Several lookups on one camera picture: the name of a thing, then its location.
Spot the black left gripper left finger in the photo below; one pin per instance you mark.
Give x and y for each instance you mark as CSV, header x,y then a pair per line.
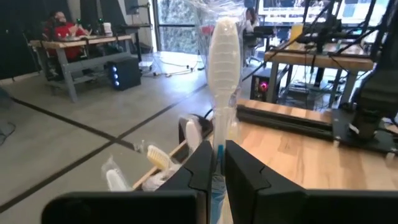
x,y
186,186

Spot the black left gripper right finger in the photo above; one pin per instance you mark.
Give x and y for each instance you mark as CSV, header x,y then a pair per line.
x,y
248,186

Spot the packaged toothbrushes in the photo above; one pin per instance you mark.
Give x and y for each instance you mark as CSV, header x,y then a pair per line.
x,y
157,157

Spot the mint green toothbrush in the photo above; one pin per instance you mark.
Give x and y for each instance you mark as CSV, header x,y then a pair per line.
x,y
115,182

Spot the blue toothbrush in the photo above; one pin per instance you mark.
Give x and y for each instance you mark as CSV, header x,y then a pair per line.
x,y
224,62

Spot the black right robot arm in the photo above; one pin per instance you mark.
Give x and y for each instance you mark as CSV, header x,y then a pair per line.
x,y
376,93

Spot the black computer tower red light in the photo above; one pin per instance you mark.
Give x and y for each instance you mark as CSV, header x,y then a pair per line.
x,y
261,85

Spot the black computer tower blue lights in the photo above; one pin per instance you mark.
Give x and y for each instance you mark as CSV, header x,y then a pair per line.
x,y
124,73

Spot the wooden workbench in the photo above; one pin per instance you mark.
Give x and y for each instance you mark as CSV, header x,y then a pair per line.
x,y
311,59

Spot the yellow box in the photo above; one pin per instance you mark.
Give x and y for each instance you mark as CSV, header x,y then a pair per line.
x,y
296,32

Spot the person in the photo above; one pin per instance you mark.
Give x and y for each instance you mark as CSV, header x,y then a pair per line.
x,y
63,32
251,20

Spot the wooden desk grey legs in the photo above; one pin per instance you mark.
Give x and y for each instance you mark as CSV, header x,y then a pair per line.
x,y
102,39

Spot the white cup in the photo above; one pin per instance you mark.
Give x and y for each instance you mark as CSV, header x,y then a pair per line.
x,y
107,29

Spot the black partition curtain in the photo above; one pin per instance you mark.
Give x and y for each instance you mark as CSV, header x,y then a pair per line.
x,y
18,46

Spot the black aluminium table frame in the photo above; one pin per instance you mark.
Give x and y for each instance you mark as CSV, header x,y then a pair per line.
x,y
280,119

